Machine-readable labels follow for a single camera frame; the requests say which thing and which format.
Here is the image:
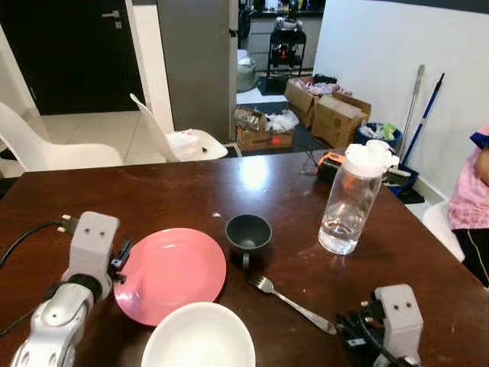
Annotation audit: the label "pink round plate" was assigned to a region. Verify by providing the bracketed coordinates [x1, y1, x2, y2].
[113, 227, 228, 327]

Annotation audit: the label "long silver metal fork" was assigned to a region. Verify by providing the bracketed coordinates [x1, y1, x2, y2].
[244, 274, 337, 336]

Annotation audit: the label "person in pink shirt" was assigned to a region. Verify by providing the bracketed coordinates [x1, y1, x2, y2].
[447, 126, 489, 285]

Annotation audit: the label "white bowl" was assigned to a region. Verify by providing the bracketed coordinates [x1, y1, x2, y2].
[141, 302, 257, 367]

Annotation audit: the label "white plastic chair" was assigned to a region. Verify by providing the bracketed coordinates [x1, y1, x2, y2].
[130, 93, 230, 163]
[423, 200, 467, 262]
[0, 102, 125, 173]

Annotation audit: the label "clear bottle with white lid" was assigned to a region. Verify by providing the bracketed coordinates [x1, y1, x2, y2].
[319, 141, 400, 255]

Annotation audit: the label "dark grey cup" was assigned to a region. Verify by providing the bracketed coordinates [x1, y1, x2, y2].
[225, 214, 273, 270]

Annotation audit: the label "blue dustpan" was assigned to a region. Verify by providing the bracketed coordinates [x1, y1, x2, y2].
[382, 164, 421, 196]

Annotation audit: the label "orange and black device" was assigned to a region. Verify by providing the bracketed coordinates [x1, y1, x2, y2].
[316, 151, 348, 180]

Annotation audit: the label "blue bucket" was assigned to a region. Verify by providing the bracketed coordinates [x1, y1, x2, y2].
[355, 122, 403, 150]

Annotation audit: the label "open cardboard box white contents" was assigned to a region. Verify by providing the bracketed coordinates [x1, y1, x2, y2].
[235, 107, 299, 151]

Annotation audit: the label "closed brown cardboard box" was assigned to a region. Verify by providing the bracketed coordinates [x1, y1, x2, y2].
[312, 93, 373, 150]

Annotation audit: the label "black door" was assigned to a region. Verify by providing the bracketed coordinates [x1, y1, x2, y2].
[0, 0, 146, 115]

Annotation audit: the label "grey round bin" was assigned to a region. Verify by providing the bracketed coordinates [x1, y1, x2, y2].
[237, 50, 258, 93]

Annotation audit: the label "open cardboard box pink contents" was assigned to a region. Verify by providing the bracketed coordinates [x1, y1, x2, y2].
[284, 76, 345, 127]

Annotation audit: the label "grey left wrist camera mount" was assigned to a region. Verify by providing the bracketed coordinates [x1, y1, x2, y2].
[63, 212, 121, 284]

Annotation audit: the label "blue handled mop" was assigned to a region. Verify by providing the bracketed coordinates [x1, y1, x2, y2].
[401, 73, 445, 165]

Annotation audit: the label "grey handled mop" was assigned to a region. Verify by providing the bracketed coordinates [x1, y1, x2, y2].
[397, 65, 426, 154]

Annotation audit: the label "silver door handle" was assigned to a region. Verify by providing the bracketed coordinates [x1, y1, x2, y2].
[102, 9, 123, 30]

